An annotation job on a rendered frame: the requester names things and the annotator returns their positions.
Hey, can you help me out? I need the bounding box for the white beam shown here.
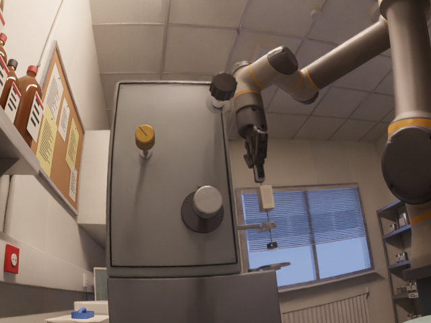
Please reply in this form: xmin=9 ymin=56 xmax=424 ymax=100
xmin=236 ymin=221 xmax=278 ymax=234

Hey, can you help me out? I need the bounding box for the black ribbed knob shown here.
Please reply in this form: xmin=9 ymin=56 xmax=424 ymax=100
xmin=209 ymin=72 xmax=238 ymax=109

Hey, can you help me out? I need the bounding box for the window with blinds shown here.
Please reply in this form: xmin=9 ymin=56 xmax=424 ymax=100
xmin=234 ymin=182 xmax=375 ymax=291

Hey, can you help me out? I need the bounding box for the white block weight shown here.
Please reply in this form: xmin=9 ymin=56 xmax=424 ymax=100
xmin=258 ymin=184 xmax=275 ymax=213

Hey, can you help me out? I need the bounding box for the white wall shelf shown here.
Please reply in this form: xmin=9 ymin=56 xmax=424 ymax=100
xmin=0 ymin=106 xmax=42 ymax=176

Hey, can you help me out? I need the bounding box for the white wall cabinet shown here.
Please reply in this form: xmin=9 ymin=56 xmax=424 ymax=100
xmin=77 ymin=129 xmax=112 ymax=238

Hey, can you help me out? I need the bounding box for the grey round sample table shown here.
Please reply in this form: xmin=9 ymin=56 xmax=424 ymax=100
xmin=248 ymin=261 xmax=292 ymax=273

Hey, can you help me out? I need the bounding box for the cork notice board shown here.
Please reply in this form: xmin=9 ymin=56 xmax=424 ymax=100
xmin=34 ymin=40 xmax=86 ymax=217

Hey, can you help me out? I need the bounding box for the white radiator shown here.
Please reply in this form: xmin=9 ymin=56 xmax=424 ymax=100
xmin=280 ymin=290 xmax=370 ymax=323

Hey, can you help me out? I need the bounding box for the thin hanger with black foot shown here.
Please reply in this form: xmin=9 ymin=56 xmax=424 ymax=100
xmin=265 ymin=211 xmax=279 ymax=251

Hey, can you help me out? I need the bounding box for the brown bottle black cap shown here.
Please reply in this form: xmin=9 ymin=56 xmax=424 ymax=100
xmin=0 ymin=59 xmax=20 ymax=110

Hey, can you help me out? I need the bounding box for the white box with blue insert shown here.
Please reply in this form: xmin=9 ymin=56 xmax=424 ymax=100
xmin=45 ymin=300 xmax=109 ymax=323

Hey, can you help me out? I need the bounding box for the grey dial knob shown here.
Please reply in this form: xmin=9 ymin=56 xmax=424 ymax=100
xmin=180 ymin=184 xmax=226 ymax=234

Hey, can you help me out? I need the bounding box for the red wall socket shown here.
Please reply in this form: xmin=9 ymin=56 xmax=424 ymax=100
xmin=4 ymin=244 xmax=20 ymax=275

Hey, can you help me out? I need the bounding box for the brown bottle red cap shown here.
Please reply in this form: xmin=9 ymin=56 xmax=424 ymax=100
xmin=0 ymin=32 xmax=9 ymax=69
xmin=13 ymin=65 xmax=44 ymax=148

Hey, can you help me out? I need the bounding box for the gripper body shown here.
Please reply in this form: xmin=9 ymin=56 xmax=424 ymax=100
xmin=235 ymin=103 xmax=269 ymax=141

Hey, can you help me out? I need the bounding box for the dark metal shelf unit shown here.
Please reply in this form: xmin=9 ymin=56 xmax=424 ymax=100
xmin=376 ymin=199 xmax=422 ymax=323

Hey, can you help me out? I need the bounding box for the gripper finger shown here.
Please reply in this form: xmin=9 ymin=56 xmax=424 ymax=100
xmin=244 ymin=129 xmax=259 ymax=170
xmin=253 ymin=127 xmax=269 ymax=184

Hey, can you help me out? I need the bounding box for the grey tensiometer body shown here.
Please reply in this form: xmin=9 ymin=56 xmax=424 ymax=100
xmin=105 ymin=79 xmax=281 ymax=323

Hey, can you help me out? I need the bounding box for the yellow knob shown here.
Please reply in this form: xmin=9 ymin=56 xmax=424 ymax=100
xmin=134 ymin=124 xmax=157 ymax=159

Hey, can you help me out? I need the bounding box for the white framed pale panel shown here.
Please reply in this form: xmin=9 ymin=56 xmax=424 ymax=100
xmin=93 ymin=266 xmax=109 ymax=303

